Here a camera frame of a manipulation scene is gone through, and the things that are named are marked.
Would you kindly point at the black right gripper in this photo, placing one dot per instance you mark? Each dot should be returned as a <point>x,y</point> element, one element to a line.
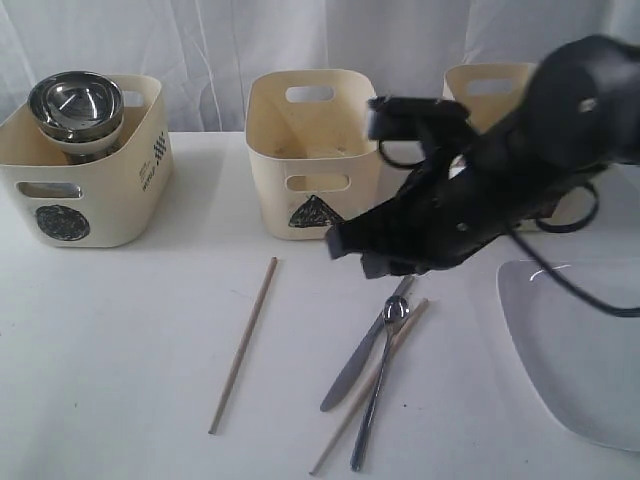
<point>453,203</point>

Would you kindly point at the steel spoon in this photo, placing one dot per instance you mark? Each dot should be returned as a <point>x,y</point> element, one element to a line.
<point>395,312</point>

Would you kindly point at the wooden chopstick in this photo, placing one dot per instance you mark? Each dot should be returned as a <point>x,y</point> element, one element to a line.
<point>243,346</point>
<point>368,387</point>

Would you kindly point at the steel table knife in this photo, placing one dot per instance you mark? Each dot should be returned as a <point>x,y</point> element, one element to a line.
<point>353,368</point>

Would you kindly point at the white ceramic bowl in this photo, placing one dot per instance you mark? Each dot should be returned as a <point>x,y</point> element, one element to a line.
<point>96,147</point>

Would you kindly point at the stainless steel bowl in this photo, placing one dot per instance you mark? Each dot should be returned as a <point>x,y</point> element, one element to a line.
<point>75,103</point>
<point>112,95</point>

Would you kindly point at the steel mug with solid handle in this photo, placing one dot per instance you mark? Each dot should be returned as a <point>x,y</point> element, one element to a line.
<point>50,190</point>

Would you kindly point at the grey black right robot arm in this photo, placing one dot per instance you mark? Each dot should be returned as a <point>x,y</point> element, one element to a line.
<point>579,113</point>

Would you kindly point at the cream bin with triangle mark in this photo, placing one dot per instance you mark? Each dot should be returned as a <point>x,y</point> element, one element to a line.
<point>311,163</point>

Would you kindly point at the cream bin with square mark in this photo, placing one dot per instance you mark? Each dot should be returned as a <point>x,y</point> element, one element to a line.
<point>491,90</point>

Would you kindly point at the large white square plate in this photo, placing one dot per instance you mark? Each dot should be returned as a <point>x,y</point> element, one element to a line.
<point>583,364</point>

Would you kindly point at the white backdrop curtain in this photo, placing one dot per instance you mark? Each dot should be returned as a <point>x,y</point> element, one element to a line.
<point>206,54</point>

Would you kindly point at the cream bin with circle mark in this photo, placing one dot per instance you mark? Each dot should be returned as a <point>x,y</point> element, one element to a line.
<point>120,192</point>

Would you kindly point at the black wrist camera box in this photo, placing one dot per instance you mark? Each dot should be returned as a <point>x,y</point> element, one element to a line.
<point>394,118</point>

